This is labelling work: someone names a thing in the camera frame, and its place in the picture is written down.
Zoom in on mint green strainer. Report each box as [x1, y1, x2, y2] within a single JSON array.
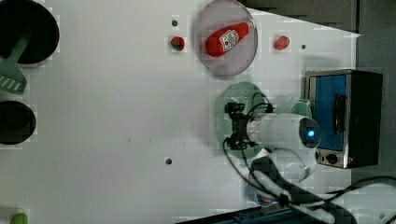
[[214, 82, 274, 160]]

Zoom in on orange toy fruit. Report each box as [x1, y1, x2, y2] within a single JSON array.
[[261, 197, 273, 203]]

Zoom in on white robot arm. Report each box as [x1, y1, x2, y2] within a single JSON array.
[[223, 103, 395, 224]]

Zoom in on small red toy tomato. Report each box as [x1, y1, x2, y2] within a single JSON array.
[[171, 36, 185, 51]]

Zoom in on green spatula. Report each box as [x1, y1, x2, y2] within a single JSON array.
[[0, 35, 29, 95]]

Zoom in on blue bowl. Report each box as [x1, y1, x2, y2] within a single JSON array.
[[247, 185, 277, 207]]

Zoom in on black toaster oven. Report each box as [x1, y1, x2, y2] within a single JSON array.
[[304, 69, 383, 169]]

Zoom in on mint green cup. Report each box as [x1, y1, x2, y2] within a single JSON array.
[[276, 99, 312, 118]]

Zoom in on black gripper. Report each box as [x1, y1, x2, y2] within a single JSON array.
[[224, 103, 255, 150]]

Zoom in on small black cup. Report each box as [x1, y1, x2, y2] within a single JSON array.
[[0, 101, 36, 145]]

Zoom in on red toy strawberry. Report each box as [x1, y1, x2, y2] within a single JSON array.
[[274, 35, 290, 50]]

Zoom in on red ketchup bottle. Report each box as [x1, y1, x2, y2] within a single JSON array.
[[205, 20, 256, 57]]

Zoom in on light green toy vegetable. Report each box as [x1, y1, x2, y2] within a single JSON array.
[[9, 213, 29, 224]]

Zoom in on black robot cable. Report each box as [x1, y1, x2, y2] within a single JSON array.
[[221, 91, 396, 224]]

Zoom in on large black cup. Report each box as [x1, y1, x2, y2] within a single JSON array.
[[0, 0, 61, 65]]

